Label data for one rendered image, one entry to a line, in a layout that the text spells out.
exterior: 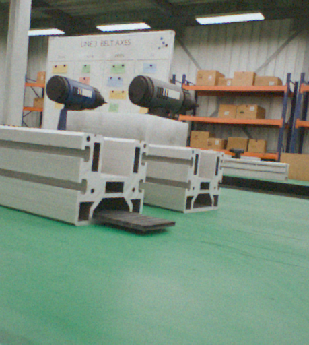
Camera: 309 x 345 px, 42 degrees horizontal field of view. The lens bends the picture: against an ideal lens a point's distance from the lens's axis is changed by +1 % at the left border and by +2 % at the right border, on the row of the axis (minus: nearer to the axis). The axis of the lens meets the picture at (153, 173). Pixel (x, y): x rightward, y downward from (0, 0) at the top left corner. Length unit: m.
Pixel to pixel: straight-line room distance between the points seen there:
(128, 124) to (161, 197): 0.11
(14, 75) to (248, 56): 6.18
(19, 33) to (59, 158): 9.05
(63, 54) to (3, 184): 4.12
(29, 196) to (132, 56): 3.63
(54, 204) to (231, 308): 0.22
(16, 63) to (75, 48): 4.91
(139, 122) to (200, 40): 11.96
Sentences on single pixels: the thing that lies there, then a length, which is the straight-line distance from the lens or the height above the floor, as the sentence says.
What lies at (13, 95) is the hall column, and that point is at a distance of 9.20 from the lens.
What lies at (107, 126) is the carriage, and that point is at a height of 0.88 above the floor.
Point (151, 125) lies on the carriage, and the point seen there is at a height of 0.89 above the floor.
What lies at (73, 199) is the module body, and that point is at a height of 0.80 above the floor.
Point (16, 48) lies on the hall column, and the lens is 9.34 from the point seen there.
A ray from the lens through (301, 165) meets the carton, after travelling 2.48.
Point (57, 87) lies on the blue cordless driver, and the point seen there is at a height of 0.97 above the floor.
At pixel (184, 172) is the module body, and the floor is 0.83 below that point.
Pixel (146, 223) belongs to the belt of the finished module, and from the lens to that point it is 0.37.
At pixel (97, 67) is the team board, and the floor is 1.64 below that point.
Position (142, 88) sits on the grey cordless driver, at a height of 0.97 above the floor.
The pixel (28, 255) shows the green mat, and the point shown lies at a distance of 0.28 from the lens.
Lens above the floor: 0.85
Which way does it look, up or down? 3 degrees down
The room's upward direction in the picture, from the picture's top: 6 degrees clockwise
